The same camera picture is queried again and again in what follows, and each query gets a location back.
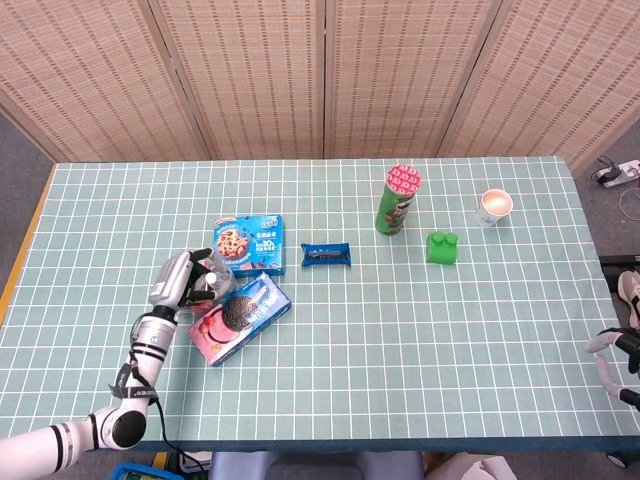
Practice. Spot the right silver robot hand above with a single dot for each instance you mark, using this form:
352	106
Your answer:
631	345

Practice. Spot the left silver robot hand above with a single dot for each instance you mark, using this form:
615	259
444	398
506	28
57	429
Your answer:
175	280

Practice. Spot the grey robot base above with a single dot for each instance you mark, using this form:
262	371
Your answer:
315	467

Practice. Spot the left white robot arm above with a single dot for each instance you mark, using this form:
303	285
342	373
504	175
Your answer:
140	370

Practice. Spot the white shoe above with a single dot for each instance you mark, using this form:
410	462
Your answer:
630	295

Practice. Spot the pink blue Oreo box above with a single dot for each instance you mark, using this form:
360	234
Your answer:
235	320

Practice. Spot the blue chocolate chip cookie box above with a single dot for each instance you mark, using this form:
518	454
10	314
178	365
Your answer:
250	242

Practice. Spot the black flat bar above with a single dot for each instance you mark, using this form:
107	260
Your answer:
620	260

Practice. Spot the blue snack packet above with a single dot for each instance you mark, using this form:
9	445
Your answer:
326	255

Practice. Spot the white power strip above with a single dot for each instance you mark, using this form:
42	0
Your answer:
620	172

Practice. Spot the white paper cup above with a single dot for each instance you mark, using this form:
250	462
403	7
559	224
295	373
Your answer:
492	207

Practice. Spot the blue plastic crate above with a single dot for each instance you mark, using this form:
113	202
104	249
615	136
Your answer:
137	472

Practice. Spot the white paper sheet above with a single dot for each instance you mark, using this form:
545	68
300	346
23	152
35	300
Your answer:
475	470

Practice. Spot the green grid tablecloth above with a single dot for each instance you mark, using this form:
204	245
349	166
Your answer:
375	350

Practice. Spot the green toy brick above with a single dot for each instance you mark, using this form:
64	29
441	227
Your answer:
441	250

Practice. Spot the green Pringles can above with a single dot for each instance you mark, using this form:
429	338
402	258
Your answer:
395	210

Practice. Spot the bamboo folding screen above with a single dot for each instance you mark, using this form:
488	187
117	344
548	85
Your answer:
320	75

